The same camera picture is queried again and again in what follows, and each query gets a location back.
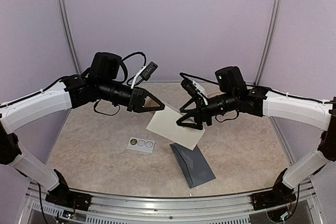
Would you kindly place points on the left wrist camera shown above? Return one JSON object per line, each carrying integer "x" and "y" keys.
{"x": 146, "y": 73}

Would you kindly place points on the dark blue envelope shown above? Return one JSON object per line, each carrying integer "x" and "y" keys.
{"x": 193, "y": 165}

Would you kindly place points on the aluminium corner post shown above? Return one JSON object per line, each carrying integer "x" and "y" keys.
{"x": 268, "y": 41}
{"x": 68, "y": 35}

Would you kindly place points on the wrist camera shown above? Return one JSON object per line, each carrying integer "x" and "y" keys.
{"x": 193, "y": 88}
{"x": 146, "y": 73}

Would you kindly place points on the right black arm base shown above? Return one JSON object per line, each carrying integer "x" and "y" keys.
{"x": 279, "y": 194}

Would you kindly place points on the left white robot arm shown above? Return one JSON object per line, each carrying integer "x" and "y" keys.
{"x": 103, "y": 80}

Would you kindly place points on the right aluminium corner post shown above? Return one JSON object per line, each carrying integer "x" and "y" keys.
{"x": 268, "y": 41}

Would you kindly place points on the aluminium front rail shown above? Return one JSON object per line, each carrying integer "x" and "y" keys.
{"x": 229, "y": 208}

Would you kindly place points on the white sticker sheet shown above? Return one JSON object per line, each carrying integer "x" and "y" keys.
{"x": 142, "y": 145}

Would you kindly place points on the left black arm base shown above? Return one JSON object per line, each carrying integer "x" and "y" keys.
{"x": 63, "y": 196}

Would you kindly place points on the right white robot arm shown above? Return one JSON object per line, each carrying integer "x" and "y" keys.
{"x": 261, "y": 101}

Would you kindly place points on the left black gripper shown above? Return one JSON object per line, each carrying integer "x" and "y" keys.
{"x": 137, "y": 106}

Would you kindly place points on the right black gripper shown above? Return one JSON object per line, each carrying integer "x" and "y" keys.
{"x": 200, "y": 108}

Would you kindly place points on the left aluminium corner post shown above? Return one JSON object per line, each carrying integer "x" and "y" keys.
{"x": 68, "y": 35}

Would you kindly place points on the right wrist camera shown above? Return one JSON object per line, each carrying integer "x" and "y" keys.
{"x": 193, "y": 88}

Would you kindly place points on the cream letter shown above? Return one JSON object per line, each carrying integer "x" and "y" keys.
{"x": 164, "y": 124}

